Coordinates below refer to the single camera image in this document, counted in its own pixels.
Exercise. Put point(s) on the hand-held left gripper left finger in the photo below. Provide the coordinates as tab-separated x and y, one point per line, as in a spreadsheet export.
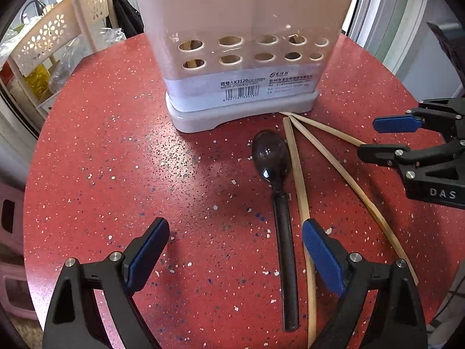
149	254

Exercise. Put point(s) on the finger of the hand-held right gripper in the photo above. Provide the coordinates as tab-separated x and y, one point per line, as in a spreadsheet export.
396	124
377	153

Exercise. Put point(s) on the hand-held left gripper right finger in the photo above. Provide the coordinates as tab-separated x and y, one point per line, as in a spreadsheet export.
323	258

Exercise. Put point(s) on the dark translucent plastic spoon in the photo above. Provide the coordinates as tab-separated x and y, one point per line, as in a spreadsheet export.
270	152

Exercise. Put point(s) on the pink plastic utensil holder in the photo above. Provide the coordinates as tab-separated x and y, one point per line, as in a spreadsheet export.
236	18

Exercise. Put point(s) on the pink plastic stool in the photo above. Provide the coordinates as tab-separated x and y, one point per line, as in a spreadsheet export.
18	291

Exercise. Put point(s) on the clear plastic bag on shelf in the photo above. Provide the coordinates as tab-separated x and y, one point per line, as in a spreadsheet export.
69	65

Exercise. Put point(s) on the beige plastic storage trolley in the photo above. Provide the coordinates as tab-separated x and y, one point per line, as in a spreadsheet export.
47	36

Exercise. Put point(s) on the hanging black cloth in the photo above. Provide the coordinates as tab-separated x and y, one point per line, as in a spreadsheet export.
125	11

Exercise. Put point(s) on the crumpled clear plastic bags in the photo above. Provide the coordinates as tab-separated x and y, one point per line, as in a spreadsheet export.
11	43

